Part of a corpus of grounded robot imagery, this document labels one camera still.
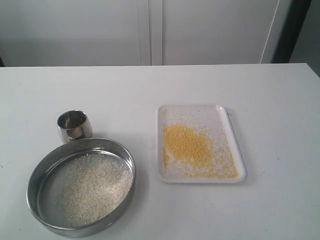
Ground stainless steel cup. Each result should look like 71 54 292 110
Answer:
57 110 93 144

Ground yellow-white powder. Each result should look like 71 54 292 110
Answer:
58 153 133 227

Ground round steel mesh sieve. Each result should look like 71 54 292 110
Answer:
26 137 136 238

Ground yellow sifted fine grains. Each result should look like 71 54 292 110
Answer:
162 107 239 180

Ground clear plastic tray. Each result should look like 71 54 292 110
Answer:
156 104 247 184

